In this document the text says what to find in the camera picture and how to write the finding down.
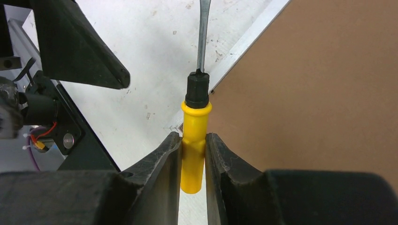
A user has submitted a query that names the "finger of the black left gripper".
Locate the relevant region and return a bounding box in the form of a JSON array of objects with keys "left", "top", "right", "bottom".
[{"left": 30, "top": 0, "right": 130, "bottom": 90}]

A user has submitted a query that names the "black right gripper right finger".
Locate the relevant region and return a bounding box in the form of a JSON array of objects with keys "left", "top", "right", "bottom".
[{"left": 205, "top": 133, "right": 398, "bottom": 225}]

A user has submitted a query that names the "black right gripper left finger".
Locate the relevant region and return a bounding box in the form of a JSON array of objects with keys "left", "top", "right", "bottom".
[{"left": 0, "top": 132, "right": 182, "bottom": 225}]

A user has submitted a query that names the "yellow handle screwdriver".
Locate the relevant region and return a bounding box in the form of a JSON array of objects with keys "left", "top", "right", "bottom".
[{"left": 181, "top": 0, "right": 212, "bottom": 194}]

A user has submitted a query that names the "white picture frame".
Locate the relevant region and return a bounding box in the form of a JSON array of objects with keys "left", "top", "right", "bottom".
[{"left": 165, "top": 0, "right": 398, "bottom": 225}]

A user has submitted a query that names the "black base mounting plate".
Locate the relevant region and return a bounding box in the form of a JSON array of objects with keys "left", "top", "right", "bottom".
[{"left": 23, "top": 70, "right": 120, "bottom": 172}]

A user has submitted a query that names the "aluminium table front rail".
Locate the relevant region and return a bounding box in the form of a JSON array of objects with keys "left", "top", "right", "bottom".
[{"left": 5, "top": 6, "right": 42, "bottom": 77}]

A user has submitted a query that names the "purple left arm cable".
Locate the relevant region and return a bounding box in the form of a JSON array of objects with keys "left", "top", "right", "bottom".
[{"left": 22, "top": 126, "right": 47, "bottom": 172}]

